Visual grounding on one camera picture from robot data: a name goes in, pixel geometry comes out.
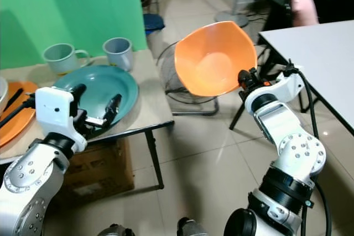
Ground orange plastic bowl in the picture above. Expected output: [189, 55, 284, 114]
[174, 20, 257, 97]

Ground teal round plate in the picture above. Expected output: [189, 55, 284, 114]
[53, 65, 139, 138]

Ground beige folding table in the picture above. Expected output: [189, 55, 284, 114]
[0, 48, 174, 190]

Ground pale green mug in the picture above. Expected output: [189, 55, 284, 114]
[43, 43, 91, 76]

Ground brown cardboard box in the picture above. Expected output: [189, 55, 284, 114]
[28, 138, 137, 204]

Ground grey blue cup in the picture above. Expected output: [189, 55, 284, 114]
[103, 37, 133, 72]

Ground black floor fan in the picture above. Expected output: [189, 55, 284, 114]
[155, 41, 220, 117]

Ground black chopsticks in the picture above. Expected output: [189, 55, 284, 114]
[3, 87, 25, 113]

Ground white table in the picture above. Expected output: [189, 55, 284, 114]
[229, 19, 354, 137]

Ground orange flat plate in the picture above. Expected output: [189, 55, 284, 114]
[0, 80, 40, 148]

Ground white bowl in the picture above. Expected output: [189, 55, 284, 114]
[0, 78, 9, 102]

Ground green backdrop cloth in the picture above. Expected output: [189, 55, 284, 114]
[0, 0, 148, 71]

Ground pink cushion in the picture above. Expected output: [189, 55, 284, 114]
[291, 0, 320, 27]

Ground blue stool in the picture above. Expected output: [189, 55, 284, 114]
[143, 13, 166, 32]

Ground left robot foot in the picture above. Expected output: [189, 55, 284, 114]
[96, 224, 134, 236]

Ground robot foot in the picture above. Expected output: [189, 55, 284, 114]
[176, 217, 217, 236]
[96, 224, 134, 236]

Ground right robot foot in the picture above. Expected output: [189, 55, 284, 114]
[176, 217, 217, 236]

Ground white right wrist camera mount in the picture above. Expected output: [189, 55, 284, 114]
[245, 72, 306, 109]

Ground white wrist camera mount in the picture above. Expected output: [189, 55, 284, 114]
[35, 86, 85, 137]
[245, 72, 306, 109]

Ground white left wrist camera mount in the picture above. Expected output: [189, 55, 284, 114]
[35, 86, 85, 137]

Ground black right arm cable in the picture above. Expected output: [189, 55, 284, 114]
[282, 59, 334, 236]

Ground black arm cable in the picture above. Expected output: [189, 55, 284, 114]
[282, 59, 334, 236]
[0, 96, 37, 129]

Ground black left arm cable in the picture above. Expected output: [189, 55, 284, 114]
[0, 96, 37, 129]

